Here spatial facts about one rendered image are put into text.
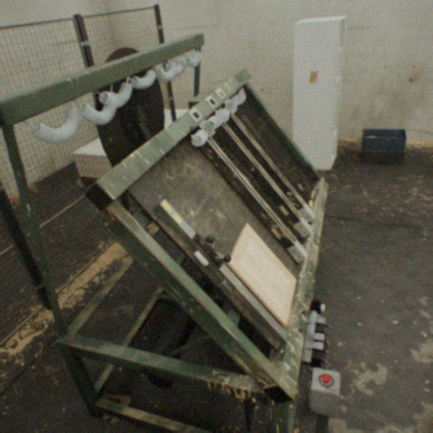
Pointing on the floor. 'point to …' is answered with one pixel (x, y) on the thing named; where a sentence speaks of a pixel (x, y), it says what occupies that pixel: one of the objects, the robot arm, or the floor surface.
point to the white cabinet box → (318, 87)
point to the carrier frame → (161, 376)
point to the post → (321, 423)
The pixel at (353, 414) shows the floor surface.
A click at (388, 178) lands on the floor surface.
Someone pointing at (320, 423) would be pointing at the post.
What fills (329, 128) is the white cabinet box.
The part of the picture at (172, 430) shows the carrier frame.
